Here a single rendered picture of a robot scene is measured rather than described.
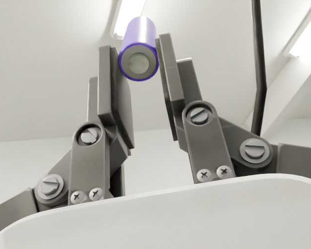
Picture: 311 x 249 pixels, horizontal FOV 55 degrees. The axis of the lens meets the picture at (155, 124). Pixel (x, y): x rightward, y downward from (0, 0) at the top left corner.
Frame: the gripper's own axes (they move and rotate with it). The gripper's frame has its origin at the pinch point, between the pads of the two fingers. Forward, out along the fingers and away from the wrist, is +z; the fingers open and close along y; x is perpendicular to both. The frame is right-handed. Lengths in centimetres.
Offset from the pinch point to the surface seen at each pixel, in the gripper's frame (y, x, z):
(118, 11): -16, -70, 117
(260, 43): 25, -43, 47
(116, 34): -20, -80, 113
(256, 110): 21, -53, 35
